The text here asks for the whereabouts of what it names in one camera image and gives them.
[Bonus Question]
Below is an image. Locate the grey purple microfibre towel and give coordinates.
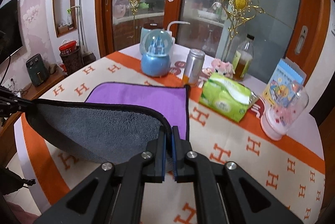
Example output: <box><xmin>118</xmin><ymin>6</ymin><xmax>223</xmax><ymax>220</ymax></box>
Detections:
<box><xmin>25</xmin><ymin>82</ymin><xmax>190</xmax><ymax>163</ymax></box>

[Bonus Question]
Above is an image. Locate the orange beige H-pattern table cloth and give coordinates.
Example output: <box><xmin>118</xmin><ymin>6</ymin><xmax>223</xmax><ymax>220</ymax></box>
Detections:
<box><xmin>14</xmin><ymin>46</ymin><xmax>325</xmax><ymax>223</ymax></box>

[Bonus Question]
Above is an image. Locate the pink dome ornament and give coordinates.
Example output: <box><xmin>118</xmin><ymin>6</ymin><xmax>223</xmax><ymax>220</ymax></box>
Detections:
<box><xmin>261</xmin><ymin>81</ymin><xmax>309</xmax><ymax>141</ymax></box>

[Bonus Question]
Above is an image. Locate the green tissue pack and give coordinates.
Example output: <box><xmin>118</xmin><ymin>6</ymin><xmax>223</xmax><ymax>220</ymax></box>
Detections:
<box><xmin>199</xmin><ymin>73</ymin><xmax>259</xmax><ymax>122</ymax></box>

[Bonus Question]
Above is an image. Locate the silver orange drink can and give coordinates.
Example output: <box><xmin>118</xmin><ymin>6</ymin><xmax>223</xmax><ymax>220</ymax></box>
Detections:
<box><xmin>182</xmin><ymin>48</ymin><xmax>206</xmax><ymax>86</ymax></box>

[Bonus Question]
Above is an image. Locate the pink flower brick toy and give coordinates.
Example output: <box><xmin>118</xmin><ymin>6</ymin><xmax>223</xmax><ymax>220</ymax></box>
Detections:
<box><xmin>211</xmin><ymin>59</ymin><xmax>235</xmax><ymax>79</ymax></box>

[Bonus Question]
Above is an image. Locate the blue cartoon duck box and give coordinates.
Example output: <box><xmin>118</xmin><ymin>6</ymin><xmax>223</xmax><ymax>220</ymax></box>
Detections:
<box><xmin>262</xmin><ymin>58</ymin><xmax>307</xmax><ymax>107</ymax></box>

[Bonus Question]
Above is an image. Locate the blue castle snow globe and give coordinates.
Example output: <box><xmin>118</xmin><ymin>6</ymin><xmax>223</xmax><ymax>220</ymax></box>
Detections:
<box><xmin>140</xmin><ymin>29</ymin><xmax>173</xmax><ymax>77</ymax></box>

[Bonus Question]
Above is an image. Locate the dark woven waste basket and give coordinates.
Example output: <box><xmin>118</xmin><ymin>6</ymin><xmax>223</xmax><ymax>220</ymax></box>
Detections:
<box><xmin>60</xmin><ymin>46</ymin><xmax>84</xmax><ymax>75</ymax></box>

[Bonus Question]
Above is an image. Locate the glass bottle with amber liquid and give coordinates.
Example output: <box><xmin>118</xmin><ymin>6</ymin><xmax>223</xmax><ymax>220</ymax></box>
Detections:
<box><xmin>232</xmin><ymin>34</ymin><xmax>254</xmax><ymax>81</ymax></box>

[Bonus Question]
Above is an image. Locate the dark green air fryer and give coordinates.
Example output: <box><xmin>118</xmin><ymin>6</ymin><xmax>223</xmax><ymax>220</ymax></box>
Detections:
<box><xmin>26</xmin><ymin>54</ymin><xmax>49</xmax><ymax>87</ymax></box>

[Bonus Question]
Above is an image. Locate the red plastic container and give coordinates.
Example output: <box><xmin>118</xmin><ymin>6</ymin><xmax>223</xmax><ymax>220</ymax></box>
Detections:
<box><xmin>59</xmin><ymin>40</ymin><xmax>77</xmax><ymax>55</ymax></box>

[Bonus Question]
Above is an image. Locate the light blue lidded canister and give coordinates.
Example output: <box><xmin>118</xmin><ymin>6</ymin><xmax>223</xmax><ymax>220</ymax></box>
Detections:
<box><xmin>139</xmin><ymin>22</ymin><xmax>163</xmax><ymax>54</ymax></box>

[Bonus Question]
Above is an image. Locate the black television screen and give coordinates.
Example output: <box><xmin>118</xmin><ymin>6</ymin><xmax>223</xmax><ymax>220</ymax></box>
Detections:
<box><xmin>0</xmin><ymin>0</ymin><xmax>23</xmax><ymax>63</ymax></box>

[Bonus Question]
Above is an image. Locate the wooden glass sliding door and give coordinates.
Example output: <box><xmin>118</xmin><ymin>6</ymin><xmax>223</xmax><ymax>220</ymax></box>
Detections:
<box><xmin>95</xmin><ymin>0</ymin><xmax>330</xmax><ymax>82</ymax></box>

